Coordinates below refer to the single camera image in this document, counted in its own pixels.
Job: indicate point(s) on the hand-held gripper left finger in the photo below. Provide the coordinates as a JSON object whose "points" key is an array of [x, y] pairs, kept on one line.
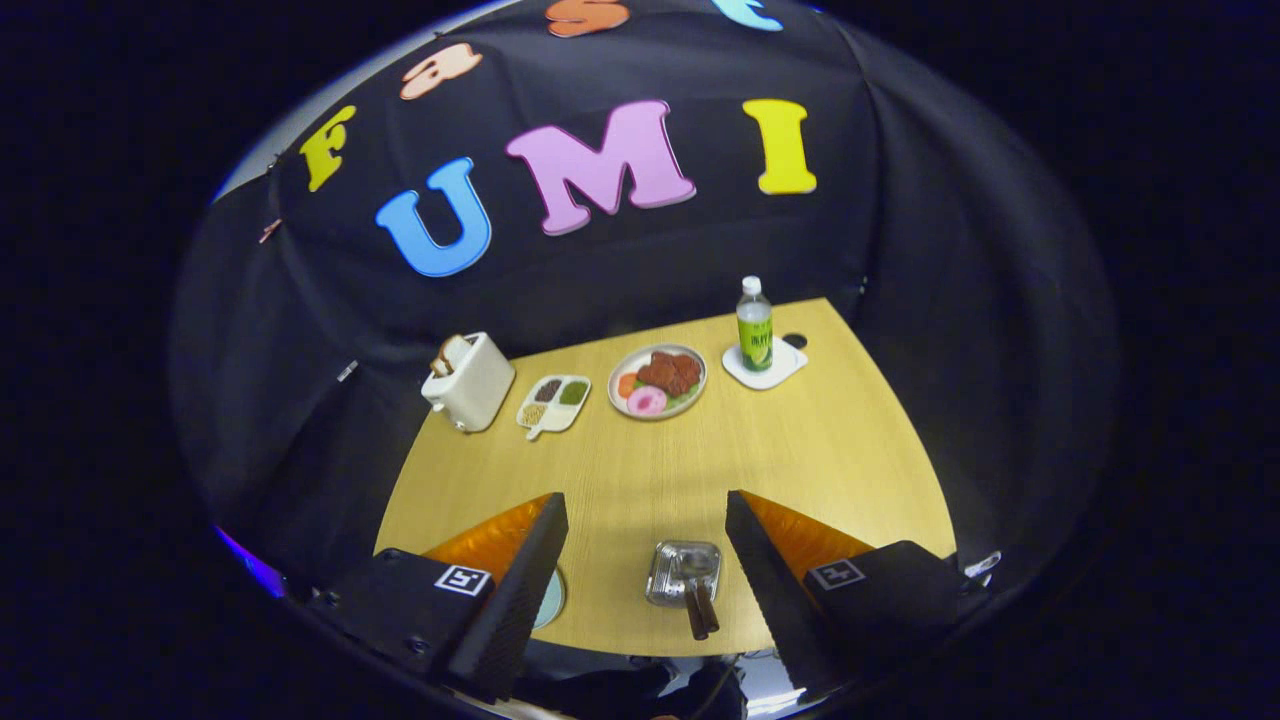
{"points": [[520, 600]]}

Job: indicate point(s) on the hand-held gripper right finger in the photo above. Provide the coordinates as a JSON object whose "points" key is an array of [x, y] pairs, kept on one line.
{"points": [[770, 590]]}

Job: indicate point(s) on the silver fork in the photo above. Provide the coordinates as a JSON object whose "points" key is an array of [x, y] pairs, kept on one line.
{"points": [[696, 620]]}

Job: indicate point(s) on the pale green round plate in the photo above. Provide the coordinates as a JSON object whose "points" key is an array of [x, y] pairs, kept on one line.
{"points": [[552, 598]]}

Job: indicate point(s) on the white divided condiment dish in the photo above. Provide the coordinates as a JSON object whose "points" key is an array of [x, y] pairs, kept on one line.
{"points": [[555, 415]]}

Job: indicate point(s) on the white oval food plate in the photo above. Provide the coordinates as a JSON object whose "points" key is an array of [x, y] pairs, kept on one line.
{"points": [[690, 400]]}

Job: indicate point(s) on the white toaster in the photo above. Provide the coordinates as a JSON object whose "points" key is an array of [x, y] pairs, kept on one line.
{"points": [[475, 390]]}

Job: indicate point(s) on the white square coaster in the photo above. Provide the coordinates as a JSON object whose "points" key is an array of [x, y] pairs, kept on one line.
{"points": [[785, 368]]}

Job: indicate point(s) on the orange carrot slice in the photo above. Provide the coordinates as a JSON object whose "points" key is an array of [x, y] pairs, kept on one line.
{"points": [[627, 385]]}

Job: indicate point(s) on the brown meat pieces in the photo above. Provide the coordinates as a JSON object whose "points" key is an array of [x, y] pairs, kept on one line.
{"points": [[668, 372]]}

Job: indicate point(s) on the green label drink bottle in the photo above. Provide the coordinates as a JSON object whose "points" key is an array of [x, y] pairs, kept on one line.
{"points": [[755, 335]]}

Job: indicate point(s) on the toast bread slices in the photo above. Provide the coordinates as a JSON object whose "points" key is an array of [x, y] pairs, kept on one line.
{"points": [[450, 353]]}

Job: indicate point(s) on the glowing computer monitor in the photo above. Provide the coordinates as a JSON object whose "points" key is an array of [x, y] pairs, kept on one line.
{"points": [[255, 572]]}

